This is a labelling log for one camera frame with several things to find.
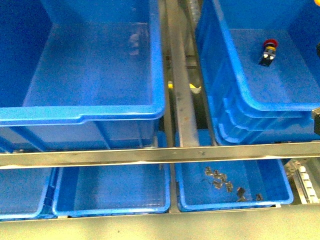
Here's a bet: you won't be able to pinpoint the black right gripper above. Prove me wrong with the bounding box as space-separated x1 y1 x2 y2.
310 42 320 137

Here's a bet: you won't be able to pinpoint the red mushroom push button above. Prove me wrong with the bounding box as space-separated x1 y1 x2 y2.
259 38 279 67

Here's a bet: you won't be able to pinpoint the blue right upper bin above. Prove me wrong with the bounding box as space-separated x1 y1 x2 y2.
195 0 320 145

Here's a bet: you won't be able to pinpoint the blue bin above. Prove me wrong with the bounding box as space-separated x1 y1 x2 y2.
175 159 294 212
0 168 58 222
52 164 171 218
195 0 320 145
0 0 165 153

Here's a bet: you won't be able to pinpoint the white roller track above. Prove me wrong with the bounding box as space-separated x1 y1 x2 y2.
296 164 319 204

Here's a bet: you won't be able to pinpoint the small black metal parts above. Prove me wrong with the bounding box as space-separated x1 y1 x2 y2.
194 163 266 205

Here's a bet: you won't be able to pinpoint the blue lower right bin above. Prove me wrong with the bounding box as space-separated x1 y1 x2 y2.
175 159 294 212

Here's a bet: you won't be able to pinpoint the blue lower middle bin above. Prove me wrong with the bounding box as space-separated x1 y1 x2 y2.
52 164 171 218

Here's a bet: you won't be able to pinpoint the blue middle upper bin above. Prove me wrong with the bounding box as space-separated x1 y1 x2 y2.
0 0 165 153

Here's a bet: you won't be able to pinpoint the blue lower left bin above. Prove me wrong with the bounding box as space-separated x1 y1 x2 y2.
0 168 58 222

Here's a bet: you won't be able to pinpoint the metal shelf front rail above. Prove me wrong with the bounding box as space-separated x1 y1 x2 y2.
0 142 320 170

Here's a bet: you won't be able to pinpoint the metal shelf divider rail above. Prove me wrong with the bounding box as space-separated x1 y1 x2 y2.
165 0 200 147

